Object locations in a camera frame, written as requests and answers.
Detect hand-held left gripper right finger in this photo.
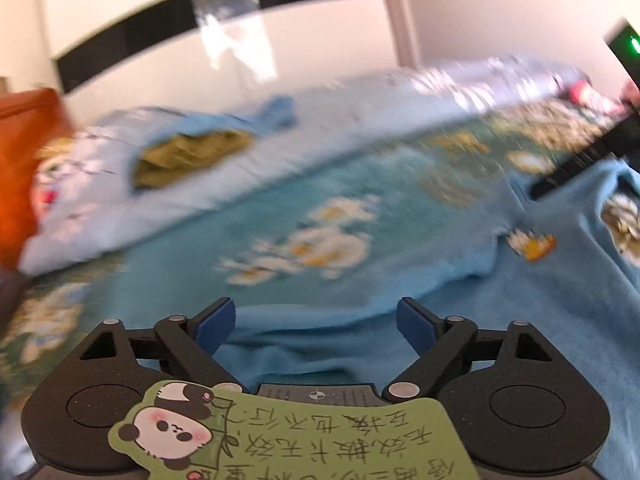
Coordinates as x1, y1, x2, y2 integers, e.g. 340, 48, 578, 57
381, 297, 555, 404

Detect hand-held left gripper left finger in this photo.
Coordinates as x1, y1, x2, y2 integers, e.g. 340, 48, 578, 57
77, 297, 251, 394

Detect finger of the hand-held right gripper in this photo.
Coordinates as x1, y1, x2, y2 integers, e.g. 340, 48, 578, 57
530, 110, 640, 201

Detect light blue shirt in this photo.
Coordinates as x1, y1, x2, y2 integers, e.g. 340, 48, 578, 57
220, 157, 640, 480

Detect folded olive and blue clothes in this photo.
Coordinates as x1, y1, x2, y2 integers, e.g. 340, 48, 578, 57
125, 95, 299, 196

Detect pink cloth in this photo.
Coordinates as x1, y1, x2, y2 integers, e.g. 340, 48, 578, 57
565, 79, 632, 117

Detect pale blue floral quilt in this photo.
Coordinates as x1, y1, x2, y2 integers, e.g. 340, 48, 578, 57
20, 55, 591, 276

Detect teal floral bed sheet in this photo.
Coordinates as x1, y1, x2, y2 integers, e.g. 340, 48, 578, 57
0, 95, 640, 411

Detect olive green garment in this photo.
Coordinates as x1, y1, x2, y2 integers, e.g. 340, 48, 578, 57
132, 129, 252, 191

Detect orange wooden headboard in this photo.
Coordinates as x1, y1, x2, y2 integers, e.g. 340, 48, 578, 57
0, 87, 76, 271

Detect white wardrobe with black stripe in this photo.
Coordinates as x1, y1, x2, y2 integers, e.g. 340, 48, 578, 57
45, 0, 417, 97

